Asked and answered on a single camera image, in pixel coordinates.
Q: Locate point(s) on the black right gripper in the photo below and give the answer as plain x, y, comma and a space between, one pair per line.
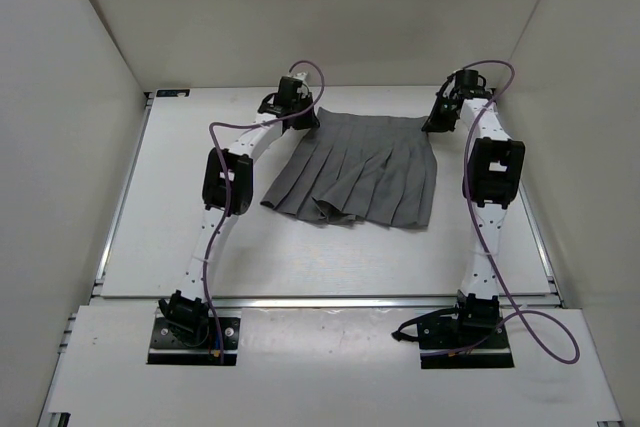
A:
435, 123

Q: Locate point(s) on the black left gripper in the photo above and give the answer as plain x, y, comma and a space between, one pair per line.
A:
307, 123

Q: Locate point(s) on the grey pleated skirt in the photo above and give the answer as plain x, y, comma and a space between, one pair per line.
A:
352, 168

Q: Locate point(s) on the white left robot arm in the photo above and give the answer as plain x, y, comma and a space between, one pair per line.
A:
227, 194

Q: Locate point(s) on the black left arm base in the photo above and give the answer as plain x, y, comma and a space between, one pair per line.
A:
186, 333

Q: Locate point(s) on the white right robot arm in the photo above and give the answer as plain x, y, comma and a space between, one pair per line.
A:
493, 164

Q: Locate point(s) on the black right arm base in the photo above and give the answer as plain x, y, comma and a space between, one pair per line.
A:
468, 335

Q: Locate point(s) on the left table label sticker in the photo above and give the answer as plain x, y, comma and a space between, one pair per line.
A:
172, 93

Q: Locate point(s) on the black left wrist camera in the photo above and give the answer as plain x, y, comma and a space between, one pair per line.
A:
291, 85

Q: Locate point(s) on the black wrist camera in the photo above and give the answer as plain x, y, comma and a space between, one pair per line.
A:
468, 82
291, 85

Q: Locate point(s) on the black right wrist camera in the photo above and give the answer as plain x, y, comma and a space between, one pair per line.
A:
468, 82

